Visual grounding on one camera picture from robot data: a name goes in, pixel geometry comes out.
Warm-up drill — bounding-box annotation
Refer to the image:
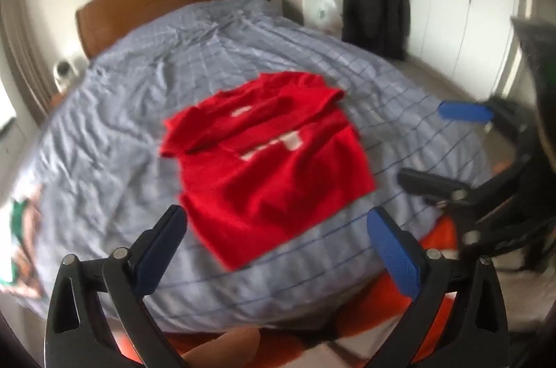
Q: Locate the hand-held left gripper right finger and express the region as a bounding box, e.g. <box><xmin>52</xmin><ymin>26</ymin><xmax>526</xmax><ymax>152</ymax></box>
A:
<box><xmin>366</xmin><ymin>205</ymin><xmax>510</xmax><ymax>368</ymax></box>

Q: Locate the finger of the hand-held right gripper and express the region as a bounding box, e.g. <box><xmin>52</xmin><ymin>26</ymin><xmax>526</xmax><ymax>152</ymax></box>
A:
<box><xmin>438</xmin><ymin>96</ymin><xmax>528</xmax><ymax>134</ymax></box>
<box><xmin>397</xmin><ymin>160</ymin><xmax>528</xmax><ymax>247</ymax></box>

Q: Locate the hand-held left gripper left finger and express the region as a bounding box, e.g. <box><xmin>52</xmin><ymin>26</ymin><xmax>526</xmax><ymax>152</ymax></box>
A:
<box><xmin>43</xmin><ymin>204</ymin><xmax>192</xmax><ymax>368</ymax></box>

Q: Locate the red t-shirt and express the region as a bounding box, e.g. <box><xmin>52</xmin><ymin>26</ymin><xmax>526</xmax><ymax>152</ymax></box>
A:
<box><xmin>159</xmin><ymin>71</ymin><xmax>376</xmax><ymax>271</ymax></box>

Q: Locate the white wardrobe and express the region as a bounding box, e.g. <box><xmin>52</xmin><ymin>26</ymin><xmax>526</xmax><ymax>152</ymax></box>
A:
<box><xmin>369</xmin><ymin>0</ymin><xmax>535</xmax><ymax>99</ymax></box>

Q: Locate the person's leg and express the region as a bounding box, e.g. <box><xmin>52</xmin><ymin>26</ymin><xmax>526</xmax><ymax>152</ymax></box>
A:
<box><xmin>181</xmin><ymin>327</ymin><xmax>263</xmax><ymax>368</ymax></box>

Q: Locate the black jacket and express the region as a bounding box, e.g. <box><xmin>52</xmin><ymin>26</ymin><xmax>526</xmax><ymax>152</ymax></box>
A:
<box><xmin>341</xmin><ymin>0</ymin><xmax>411</xmax><ymax>61</ymax></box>

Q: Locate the bed with grey checked duvet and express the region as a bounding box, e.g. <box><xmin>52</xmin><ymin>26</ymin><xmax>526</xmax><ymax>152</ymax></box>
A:
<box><xmin>26</xmin><ymin>0</ymin><xmax>493</xmax><ymax>329</ymax></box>

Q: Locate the green and white cloth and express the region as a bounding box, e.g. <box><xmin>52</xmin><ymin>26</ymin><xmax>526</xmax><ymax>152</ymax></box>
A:
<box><xmin>0</xmin><ymin>186</ymin><xmax>48</xmax><ymax>299</ymax></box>

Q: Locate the white plastic bag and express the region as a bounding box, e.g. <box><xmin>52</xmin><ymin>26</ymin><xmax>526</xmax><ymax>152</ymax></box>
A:
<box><xmin>313</xmin><ymin>0</ymin><xmax>342</xmax><ymax>33</ymax></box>

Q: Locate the small white fan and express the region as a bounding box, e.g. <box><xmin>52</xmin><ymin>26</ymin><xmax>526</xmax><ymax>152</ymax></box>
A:
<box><xmin>53</xmin><ymin>59</ymin><xmax>81</xmax><ymax>91</ymax></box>

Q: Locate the beige curtain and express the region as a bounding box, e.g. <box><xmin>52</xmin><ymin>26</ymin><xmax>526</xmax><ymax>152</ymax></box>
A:
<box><xmin>0</xmin><ymin>0</ymin><xmax>53</xmax><ymax>121</ymax></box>

